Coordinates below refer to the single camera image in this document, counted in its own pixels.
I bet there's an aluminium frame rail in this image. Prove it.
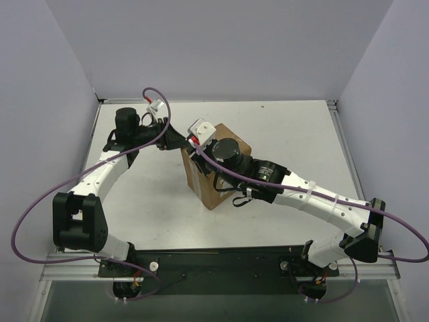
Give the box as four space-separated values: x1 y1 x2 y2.
41 249 400 282

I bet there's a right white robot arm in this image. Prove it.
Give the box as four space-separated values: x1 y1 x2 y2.
187 136 385 268

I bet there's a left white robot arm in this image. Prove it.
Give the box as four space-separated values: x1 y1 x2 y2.
52 99 186 276

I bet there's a brown cardboard express box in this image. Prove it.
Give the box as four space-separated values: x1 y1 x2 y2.
180 123 253 211

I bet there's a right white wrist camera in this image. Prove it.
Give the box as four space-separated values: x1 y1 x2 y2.
188 118 216 149

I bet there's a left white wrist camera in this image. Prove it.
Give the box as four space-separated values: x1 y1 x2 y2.
146 99 165 117

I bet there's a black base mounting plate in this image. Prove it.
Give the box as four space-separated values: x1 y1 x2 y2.
98 246 339 298

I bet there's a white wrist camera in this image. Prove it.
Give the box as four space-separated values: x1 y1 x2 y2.
146 99 165 117
188 118 216 149

